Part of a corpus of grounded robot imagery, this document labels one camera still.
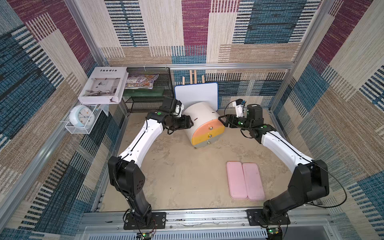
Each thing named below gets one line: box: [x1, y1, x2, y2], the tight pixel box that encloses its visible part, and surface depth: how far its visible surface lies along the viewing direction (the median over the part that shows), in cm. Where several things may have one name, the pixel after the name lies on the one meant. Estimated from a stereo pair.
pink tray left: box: [226, 161, 248, 199], surface depth 85 cm
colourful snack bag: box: [125, 74, 159, 89], surface depth 85 cm
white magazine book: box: [77, 66, 129, 104], surface depth 76 cm
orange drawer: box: [192, 119, 225, 138], surface depth 83 cm
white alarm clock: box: [69, 105, 95, 128], surface depth 66 cm
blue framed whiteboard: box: [174, 82, 219, 112], surface depth 106 cm
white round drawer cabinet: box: [182, 101, 226, 148], surface depth 87 cm
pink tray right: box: [242, 162, 265, 201], surface depth 84 cm
